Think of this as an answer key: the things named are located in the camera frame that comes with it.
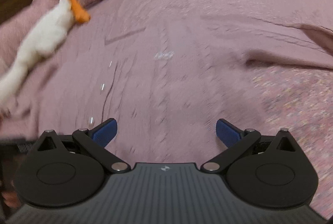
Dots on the white goose plush toy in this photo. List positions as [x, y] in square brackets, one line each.
[41, 42]

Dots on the pink floral bedspread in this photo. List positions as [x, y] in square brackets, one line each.
[119, 17]

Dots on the pink knitted sweater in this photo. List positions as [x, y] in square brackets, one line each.
[168, 83]

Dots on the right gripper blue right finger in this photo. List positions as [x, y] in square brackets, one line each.
[237, 141]

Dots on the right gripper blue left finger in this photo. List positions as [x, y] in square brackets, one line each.
[94, 141]

